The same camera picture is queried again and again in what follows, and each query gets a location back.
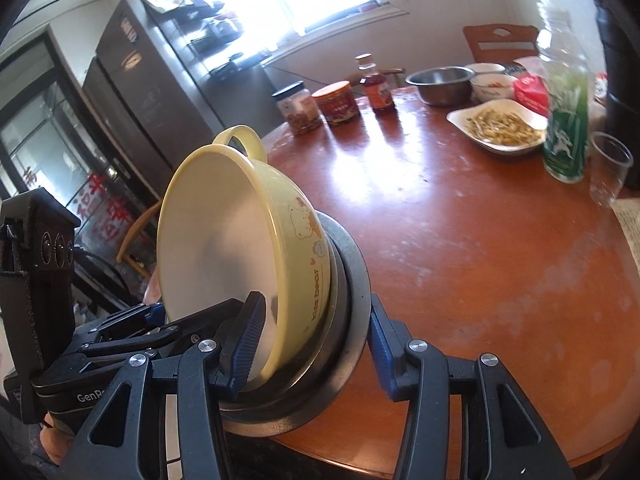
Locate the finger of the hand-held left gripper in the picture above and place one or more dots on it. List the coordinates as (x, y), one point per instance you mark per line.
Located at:
(210, 316)
(155, 316)

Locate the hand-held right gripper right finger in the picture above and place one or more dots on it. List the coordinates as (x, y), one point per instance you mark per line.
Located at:
(382, 355)

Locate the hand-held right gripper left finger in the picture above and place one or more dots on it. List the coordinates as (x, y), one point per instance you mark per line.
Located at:
(245, 345)

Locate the large steel bowl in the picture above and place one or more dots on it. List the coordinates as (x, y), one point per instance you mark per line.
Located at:
(361, 300)

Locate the light wooden chair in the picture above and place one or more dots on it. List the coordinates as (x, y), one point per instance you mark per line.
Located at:
(132, 232)
(395, 71)

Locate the glass door with red lettering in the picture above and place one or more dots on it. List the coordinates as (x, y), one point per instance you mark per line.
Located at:
(50, 125)

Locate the grey refrigerator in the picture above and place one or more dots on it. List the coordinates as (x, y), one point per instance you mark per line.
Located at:
(150, 100)

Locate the clear jar with dark lid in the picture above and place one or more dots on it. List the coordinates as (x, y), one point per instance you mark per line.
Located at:
(299, 110)

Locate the red jar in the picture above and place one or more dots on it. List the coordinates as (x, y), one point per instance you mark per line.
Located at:
(337, 105)

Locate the white rectangular plate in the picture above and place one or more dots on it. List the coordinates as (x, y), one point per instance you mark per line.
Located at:
(462, 117)

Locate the yellow vegetable strips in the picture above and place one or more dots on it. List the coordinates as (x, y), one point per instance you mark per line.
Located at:
(505, 127)

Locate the red sauce bottle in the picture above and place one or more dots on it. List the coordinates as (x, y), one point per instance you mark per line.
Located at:
(377, 92)

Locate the steel basin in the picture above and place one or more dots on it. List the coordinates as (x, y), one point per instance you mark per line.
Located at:
(440, 87)

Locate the green drink bottle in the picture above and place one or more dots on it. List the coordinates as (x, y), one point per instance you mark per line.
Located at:
(565, 145)

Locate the handwritten paper sheet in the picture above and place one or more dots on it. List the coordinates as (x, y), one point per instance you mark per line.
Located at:
(629, 225)

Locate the refrigerator side storage rack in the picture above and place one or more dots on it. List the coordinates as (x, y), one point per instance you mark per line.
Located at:
(210, 35)

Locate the white printed bowl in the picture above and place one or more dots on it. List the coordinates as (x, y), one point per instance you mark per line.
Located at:
(492, 92)

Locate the clear plastic cup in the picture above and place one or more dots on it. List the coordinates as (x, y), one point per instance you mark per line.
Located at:
(610, 170)

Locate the red tissue pack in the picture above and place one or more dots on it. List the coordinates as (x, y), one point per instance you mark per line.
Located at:
(532, 95)

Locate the plain white bowl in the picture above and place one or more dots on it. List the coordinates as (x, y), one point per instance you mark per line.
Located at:
(487, 67)

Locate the brown wooden chair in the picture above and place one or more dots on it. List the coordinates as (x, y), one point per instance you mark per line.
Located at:
(500, 42)

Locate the black thermos flask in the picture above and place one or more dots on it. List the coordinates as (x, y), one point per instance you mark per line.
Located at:
(622, 85)

